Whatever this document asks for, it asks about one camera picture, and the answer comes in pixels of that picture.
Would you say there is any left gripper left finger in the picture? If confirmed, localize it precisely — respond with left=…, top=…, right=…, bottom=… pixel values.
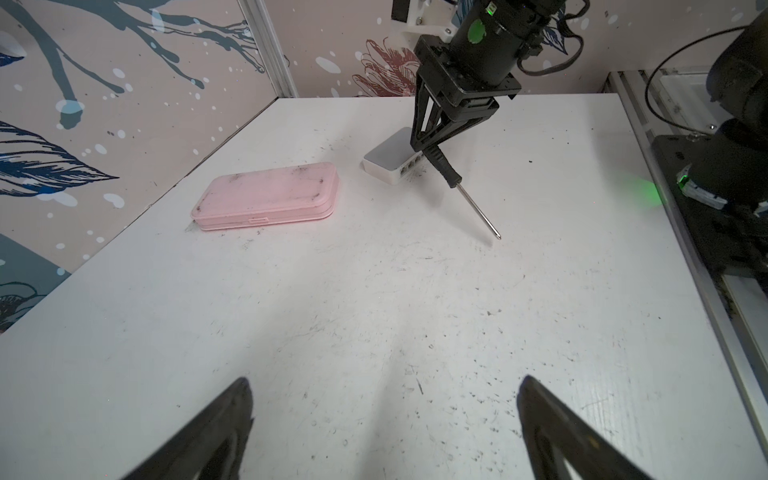
left=126, top=377, right=253, bottom=479

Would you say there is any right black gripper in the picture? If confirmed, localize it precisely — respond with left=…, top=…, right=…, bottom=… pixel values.
left=410, top=1, right=567, bottom=152

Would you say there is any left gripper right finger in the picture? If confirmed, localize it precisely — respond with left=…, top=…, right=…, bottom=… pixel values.
left=517, top=375, right=649, bottom=479

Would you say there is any black screwdriver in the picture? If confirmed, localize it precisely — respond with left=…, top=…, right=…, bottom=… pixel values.
left=422, top=145, right=502, bottom=240

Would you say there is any white adapter box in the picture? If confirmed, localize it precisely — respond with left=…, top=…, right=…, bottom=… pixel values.
left=361, top=127, right=423, bottom=185

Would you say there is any pink plastic case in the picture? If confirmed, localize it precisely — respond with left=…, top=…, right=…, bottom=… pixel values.
left=191, top=162, right=340, bottom=231

